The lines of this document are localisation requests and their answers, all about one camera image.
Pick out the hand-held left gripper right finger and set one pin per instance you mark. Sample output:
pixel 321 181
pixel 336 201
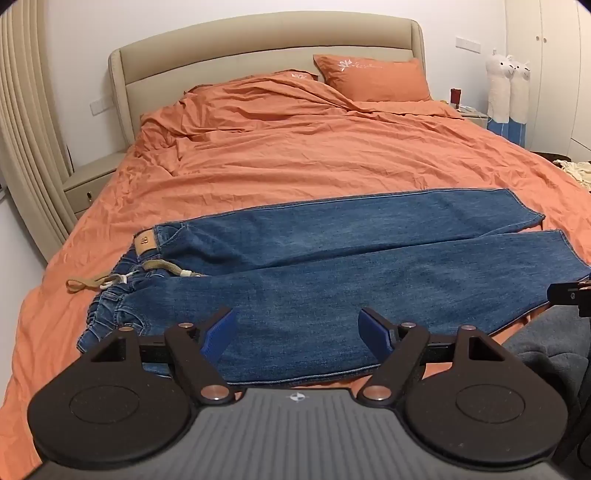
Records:
pixel 375 330

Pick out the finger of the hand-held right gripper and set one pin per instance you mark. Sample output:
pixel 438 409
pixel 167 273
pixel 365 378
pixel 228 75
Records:
pixel 568 294

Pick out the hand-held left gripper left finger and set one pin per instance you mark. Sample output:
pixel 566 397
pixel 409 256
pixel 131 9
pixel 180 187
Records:
pixel 220 333

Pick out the blue denim pants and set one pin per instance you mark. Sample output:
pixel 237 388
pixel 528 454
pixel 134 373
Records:
pixel 323 277

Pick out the grey clothing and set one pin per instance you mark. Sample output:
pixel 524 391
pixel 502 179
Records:
pixel 549 355

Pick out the pile of pale clothes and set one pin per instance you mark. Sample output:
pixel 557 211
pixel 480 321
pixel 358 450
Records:
pixel 577 171

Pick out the orange duvet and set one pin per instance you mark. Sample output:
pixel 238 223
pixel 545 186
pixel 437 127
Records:
pixel 323 152

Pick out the white nightstand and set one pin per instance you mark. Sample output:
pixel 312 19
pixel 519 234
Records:
pixel 475 118

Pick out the beige nightstand with drawer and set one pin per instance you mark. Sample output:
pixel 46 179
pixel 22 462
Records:
pixel 92 177

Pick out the white alpaca plush toy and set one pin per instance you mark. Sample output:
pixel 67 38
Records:
pixel 521 97
pixel 498 92

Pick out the white wardrobe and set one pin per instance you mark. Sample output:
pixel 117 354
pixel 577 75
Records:
pixel 549 69

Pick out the orange embroidered pillow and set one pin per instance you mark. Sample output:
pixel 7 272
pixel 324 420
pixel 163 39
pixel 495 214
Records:
pixel 300 76
pixel 378 81

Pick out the beige curtain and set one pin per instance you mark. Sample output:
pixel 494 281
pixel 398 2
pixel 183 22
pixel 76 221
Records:
pixel 32 138

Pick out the beige upholstered headboard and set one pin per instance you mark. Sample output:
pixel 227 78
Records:
pixel 231 60

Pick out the white wall switch plate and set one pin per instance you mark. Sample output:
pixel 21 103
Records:
pixel 467 43
pixel 100 106

